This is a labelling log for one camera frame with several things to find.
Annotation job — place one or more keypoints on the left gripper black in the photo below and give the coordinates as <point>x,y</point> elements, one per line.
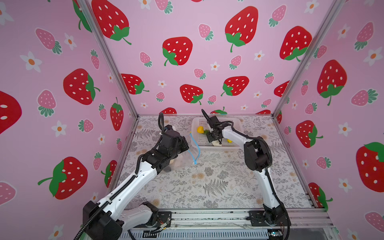
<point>182,144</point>

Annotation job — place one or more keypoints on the white chinese cabbage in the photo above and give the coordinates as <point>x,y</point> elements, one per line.
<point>217,143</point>

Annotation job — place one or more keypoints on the small yellow lemon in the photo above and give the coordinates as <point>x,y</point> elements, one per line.
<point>200,130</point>

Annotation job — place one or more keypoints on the white plastic perforated basket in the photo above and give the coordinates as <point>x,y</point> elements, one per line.
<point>205,137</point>

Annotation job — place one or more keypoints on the clear zip bag blue zipper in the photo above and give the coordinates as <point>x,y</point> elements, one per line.
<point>188,158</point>

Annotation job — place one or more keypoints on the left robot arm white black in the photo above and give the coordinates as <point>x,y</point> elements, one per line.
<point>104,221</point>

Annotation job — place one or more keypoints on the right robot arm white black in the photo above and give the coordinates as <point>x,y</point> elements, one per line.
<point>258,158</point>

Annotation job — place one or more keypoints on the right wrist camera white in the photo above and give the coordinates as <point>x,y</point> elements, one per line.
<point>213,122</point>

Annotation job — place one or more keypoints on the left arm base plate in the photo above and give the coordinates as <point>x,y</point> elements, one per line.
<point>158,219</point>

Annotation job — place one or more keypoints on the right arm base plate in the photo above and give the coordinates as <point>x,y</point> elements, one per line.
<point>261,219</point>

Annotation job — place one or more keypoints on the aluminium rail base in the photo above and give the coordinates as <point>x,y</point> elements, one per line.
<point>227,224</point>

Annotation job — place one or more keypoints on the left frame post aluminium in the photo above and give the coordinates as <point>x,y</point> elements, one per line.
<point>90,17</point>

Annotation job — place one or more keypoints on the frame post aluminium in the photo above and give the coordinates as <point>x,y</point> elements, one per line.
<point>324,27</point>
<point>90,17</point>

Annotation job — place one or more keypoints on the right frame post aluminium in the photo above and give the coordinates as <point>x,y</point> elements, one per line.
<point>324,27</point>

